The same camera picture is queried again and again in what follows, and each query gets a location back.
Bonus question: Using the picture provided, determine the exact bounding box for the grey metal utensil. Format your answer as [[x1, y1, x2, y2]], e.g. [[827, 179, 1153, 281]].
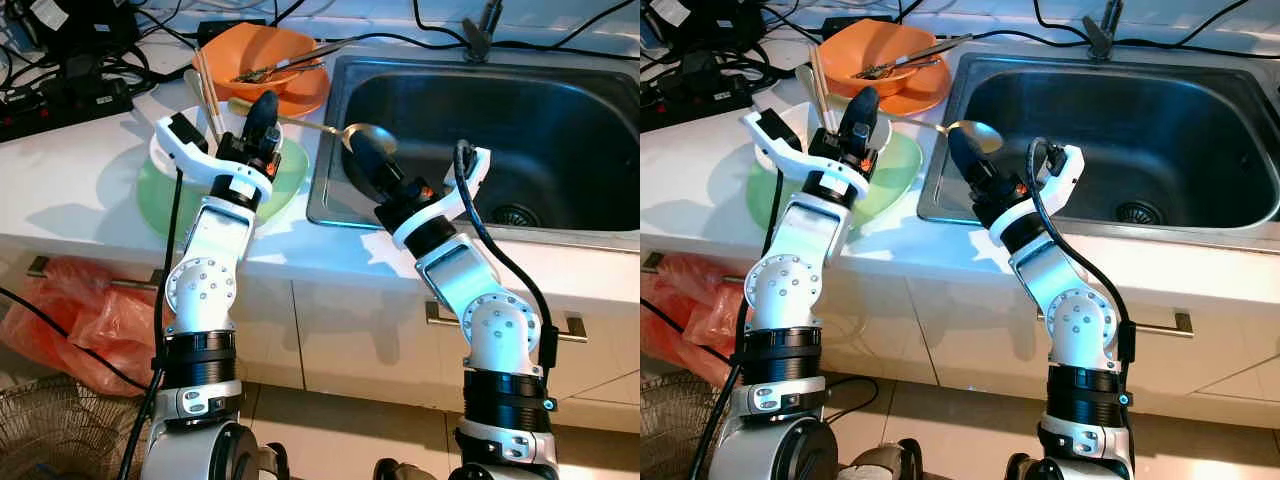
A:
[[232, 38, 351, 83], [855, 33, 973, 79]]

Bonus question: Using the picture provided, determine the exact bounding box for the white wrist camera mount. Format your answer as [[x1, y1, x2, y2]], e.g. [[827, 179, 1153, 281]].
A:
[[150, 112, 273, 201], [740, 108, 873, 201], [988, 143, 1086, 246], [392, 148, 493, 251]]

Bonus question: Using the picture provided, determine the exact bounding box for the wire guard floor fan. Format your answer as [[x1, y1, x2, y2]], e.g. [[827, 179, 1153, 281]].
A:
[[0, 372, 151, 480], [640, 375, 726, 480]]

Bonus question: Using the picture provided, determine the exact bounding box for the red plastic bag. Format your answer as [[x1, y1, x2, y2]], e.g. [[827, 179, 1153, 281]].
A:
[[0, 255, 166, 396], [640, 252, 746, 386]]

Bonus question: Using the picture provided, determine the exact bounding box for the beige chopstick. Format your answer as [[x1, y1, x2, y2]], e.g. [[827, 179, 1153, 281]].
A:
[[193, 50, 219, 141], [818, 43, 842, 133], [203, 48, 227, 139], [808, 45, 834, 137]]

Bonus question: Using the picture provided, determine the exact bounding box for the stainless steel sink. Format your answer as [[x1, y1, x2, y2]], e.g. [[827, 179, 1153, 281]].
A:
[[918, 50, 1280, 241], [305, 52, 641, 233]]

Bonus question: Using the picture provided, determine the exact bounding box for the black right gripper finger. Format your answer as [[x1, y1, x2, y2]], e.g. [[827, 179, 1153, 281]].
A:
[[945, 125, 1001, 196], [345, 125, 403, 199]]

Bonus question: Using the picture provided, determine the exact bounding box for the dark sink faucet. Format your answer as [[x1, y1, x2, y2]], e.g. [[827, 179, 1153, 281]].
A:
[[460, 0, 506, 63], [1085, 0, 1126, 59]]

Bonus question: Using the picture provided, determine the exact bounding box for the light green plate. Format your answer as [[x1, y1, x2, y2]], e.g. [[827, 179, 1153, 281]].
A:
[[745, 128, 923, 236], [135, 130, 311, 239]]

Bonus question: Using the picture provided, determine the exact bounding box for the small black power brick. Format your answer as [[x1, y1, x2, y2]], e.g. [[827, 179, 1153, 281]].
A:
[[198, 18, 266, 41], [825, 14, 891, 33]]

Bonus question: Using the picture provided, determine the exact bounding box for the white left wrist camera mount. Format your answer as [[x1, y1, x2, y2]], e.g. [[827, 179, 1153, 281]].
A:
[[740, 108, 873, 201], [150, 112, 273, 201]]

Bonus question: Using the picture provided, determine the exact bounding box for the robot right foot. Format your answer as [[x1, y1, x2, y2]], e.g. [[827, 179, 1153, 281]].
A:
[[1005, 452, 1051, 480], [373, 457, 441, 480]]

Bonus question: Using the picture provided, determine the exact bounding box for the black power strip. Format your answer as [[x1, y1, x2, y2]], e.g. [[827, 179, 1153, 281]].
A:
[[0, 75, 136, 141], [640, 70, 771, 131]]

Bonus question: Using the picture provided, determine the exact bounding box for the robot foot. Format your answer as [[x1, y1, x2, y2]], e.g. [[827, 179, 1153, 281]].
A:
[[373, 457, 441, 480], [1005, 452, 1051, 480], [850, 438, 926, 480], [240, 440, 293, 480]]

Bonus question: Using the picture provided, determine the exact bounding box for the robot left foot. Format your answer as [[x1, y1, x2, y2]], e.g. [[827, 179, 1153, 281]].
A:
[[240, 440, 293, 480], [850, 438, 926, 480]]

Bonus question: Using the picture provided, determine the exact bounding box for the large black power adapter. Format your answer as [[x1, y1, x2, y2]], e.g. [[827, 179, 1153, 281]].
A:
[[650, 0, 766, 56], [20, 0, 141, 61]]

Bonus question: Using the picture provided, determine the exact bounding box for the gold metal spoon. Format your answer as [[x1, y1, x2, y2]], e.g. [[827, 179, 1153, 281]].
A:
[[875, 108, 1004, 156], [226, 97, 398, 156]]

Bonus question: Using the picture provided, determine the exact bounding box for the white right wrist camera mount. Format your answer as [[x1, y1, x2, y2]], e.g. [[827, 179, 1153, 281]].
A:
[[392, 148, 493, 251], [988, 143, 1086, 246]]

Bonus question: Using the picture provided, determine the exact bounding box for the orange bowl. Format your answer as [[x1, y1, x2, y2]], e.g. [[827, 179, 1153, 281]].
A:
[[818, 18, 949, 93], [192, 22, 326, 96]]

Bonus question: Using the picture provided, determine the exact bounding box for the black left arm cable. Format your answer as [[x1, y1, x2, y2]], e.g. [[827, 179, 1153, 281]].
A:
[[690, 165, 786, 480], [118, 165, 186, 480]]

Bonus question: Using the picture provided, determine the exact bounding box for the orange plate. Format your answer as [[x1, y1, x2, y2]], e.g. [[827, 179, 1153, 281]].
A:
[[275, 60, 331, 119], [895, 55, 953, 116]]

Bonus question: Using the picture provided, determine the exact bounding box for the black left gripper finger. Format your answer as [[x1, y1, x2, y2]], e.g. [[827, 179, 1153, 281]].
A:
[[243, 90, 283, 146], [838, 85, 883, 143]]

